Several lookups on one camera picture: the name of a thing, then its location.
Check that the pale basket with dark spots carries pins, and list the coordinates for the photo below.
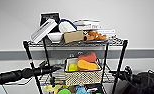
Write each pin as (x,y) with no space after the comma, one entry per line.
(83,78)

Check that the yellow block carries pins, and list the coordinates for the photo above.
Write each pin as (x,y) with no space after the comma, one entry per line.
(73,67)

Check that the pale yellow bag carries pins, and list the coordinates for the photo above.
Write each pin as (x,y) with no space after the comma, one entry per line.
(51,88)

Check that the large green bowl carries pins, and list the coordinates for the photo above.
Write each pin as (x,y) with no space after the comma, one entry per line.
(63,91)

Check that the orange soft item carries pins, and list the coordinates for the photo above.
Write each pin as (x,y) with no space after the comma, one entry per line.
(88,65)

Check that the white bowl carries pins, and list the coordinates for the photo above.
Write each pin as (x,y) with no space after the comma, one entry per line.
(55,37)

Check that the blue toy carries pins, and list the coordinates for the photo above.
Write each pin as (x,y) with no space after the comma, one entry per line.
(81,90)

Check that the plain brown cardboard box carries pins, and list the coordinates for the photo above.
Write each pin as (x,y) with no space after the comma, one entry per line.
(73,37)

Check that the black flat box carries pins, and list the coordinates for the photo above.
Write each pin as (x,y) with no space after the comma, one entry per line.
(93,88)

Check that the long white box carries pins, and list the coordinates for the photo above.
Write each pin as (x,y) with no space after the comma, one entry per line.
(43,31)

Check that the flat white box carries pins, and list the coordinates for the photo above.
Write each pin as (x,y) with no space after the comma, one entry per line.
(107,32)

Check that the black framed picture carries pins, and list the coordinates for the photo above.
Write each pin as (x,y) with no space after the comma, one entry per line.
(49,16)

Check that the stack of white boxes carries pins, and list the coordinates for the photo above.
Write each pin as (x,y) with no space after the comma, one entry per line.
(88,24)

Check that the wall socket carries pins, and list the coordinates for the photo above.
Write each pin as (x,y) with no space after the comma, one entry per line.
(80,53)
(71,55)

